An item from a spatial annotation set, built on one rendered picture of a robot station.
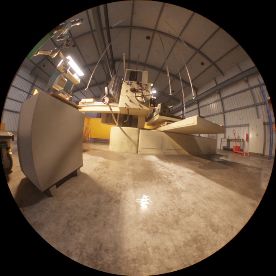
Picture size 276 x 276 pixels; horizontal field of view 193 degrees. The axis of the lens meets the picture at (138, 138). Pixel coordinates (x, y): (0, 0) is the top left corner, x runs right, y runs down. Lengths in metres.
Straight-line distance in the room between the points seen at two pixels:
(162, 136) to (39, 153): 2.09
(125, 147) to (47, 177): 1.69
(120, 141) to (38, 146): 1.70
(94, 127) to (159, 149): 3.66
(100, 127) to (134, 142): 2.99
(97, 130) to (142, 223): 4.50
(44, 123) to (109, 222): 0.55
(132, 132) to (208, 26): 8.54
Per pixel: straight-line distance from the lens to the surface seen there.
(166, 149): 2.13
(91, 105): 2.58
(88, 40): 9.94
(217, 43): 8.73
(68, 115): 0.64
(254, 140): 7.00
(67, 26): 1.48
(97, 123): 4.68
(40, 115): 0.49
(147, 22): 8.20
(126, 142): 1.90
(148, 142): 1.95
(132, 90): 2.16
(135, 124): 2.54
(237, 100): 8.47
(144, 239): 0.41
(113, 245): 0.39
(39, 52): 2.03
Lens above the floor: 0.38
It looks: level
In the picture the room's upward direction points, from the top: 5 degrees clockwise
